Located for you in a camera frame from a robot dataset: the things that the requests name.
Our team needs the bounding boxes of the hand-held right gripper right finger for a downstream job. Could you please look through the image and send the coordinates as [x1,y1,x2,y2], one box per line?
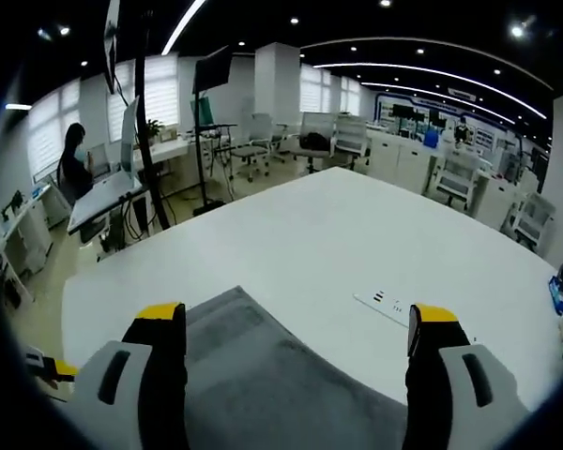
[403,303,530,450]

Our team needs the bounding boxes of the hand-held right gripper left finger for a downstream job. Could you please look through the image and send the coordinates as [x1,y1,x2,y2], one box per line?
[72,302,190,450]

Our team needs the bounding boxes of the grey towel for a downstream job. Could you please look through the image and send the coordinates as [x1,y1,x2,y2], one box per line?
[183,285,409,450]

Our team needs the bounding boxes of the white socket panel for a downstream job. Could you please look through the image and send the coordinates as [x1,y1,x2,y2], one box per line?
[353,289,412,329]

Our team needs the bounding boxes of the white desk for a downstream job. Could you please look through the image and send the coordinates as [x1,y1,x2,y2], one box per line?
[68,175,145,235]

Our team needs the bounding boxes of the white office chair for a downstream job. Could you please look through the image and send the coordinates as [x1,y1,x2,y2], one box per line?
[232,112,277,183]
[332,114,373,171]
[293,111,338,175]
[432,152,485,211]
[510,191,558,255]

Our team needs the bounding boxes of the white table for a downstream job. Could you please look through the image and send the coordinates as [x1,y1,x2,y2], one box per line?
[60,166,563,450]

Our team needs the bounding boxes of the white monitor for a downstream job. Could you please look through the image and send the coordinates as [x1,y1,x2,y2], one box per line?
[120,96,143,182]

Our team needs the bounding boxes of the black bag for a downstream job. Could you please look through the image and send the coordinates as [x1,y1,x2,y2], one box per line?
[304,132,332,152]

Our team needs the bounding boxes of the green board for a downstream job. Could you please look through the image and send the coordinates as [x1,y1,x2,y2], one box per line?
[199,93,218,127]

